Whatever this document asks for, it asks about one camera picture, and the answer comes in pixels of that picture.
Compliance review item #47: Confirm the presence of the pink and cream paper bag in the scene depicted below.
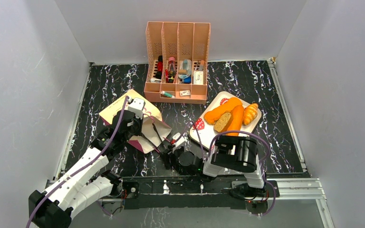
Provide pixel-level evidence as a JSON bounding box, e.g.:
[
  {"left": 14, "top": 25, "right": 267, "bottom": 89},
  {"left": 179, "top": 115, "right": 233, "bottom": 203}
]
[{"left": 99, "top": 89, "right": 172, "bottom": 154}]

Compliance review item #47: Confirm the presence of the long twisted orange bread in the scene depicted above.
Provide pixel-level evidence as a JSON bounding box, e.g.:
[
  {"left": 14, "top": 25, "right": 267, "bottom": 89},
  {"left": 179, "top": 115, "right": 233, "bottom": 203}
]
[{"left": 204, "top": 97, "right": 242, "bottom": 125}]

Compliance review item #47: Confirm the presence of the brown bread slice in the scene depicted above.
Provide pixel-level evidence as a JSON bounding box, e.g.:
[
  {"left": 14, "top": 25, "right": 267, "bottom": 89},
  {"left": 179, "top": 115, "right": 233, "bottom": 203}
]
[{"left": 213, "top": 112, "right": 233, "bottom": 133}]

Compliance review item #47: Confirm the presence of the orange baguette bread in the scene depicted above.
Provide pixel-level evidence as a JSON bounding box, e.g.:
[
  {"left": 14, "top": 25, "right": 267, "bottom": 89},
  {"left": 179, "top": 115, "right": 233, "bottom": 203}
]
[{"left": 227, "top": 105, "right": 244, "bottom": 131}]

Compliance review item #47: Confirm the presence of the small croissant bread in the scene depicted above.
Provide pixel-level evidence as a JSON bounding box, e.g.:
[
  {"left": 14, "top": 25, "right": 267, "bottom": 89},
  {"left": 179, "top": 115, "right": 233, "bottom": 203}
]
[{"left": 242, "top": 103, "right": 259, "bottom": 125}]

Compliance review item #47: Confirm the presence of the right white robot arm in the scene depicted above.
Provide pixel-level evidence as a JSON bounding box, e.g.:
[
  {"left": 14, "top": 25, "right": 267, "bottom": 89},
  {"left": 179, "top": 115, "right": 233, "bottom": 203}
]
[{"left": 160, "top": 135, "right": 268, "bottom": 199}]

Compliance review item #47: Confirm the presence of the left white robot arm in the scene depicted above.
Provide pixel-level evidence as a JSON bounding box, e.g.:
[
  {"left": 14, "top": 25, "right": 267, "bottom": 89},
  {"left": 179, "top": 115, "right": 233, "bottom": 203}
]
[{"left": 26, "top": 107, "right": 144, "bottom": 228}]

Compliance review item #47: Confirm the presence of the white strawberry tray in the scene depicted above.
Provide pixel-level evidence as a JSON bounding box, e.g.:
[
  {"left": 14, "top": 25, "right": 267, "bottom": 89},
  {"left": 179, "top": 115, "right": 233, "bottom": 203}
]
[{"left": 189, "top": 91, "right": 263, "bottom": 150}]

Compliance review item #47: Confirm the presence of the green tube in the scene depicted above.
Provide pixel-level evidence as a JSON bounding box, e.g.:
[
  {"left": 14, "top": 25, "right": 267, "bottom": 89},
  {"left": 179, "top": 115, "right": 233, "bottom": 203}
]
[{"left": 160, "top": 91, "right": 175, "bottom": 98}]

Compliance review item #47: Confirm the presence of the red black bottle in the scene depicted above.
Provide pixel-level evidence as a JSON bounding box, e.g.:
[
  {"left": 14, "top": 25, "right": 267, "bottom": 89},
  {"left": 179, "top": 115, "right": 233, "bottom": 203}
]
[{"left": 154, "top": 55, "right": 163, "bottom": 79}]

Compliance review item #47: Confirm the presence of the small white card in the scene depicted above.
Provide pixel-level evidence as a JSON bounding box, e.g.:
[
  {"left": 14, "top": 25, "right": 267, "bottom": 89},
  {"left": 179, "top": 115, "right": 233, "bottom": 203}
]
[{"left": 179, "top": 90, "right": 191, "bottom": 96}]

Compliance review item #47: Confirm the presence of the pink capped bottle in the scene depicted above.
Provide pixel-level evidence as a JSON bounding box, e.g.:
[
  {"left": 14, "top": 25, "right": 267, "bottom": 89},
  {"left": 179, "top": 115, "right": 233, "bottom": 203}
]
[{"left": 166, "top": 57, "right": 176, "bottom": 83}]

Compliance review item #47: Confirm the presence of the white small box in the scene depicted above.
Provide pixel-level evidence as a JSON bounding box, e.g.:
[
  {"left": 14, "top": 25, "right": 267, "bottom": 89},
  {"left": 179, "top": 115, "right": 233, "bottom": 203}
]
[{"left": 193, "top": 71, "right": 205, "bottom": 85}]

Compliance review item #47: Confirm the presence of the pink desk organizer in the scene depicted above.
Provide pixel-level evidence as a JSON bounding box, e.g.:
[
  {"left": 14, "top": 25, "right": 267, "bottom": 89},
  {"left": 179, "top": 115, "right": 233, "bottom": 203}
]
[{"left": 144, "top": 21, "right": 211, "bottom": 104}]

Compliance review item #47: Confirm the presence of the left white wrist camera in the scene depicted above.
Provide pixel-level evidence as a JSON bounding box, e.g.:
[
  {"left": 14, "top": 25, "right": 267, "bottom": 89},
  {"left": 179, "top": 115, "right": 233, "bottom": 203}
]
[{"left": 127, "top": 97, "right": 145, "bottom": 120}]

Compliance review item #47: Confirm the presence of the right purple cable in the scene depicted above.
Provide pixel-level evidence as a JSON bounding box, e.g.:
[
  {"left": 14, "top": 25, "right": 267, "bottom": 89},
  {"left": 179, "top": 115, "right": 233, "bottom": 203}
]
[{"left": 170, "top": 121, "right": 277, "bottom": 217}]

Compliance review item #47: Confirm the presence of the purple cable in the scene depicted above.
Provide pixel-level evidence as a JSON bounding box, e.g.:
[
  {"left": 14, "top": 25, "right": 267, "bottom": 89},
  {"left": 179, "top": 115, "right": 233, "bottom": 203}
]
[
  {"left": 25, "top": 95, "right": 130, "bottom": 228},
  {"left": 170, "top": 121, "right": 277, "bottom": 217}
]

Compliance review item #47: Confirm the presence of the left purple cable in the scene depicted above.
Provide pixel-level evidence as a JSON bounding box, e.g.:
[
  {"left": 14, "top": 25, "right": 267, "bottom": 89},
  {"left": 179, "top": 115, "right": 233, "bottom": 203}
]
[{"left": 25, "top": 95, "right": 130, "bottom": 228}]

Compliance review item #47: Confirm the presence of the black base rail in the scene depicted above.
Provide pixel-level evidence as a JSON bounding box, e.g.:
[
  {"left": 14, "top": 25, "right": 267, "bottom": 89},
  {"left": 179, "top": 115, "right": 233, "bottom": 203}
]
[{"left": 124, "top": 175, "right": 280, "bottom": 209}]

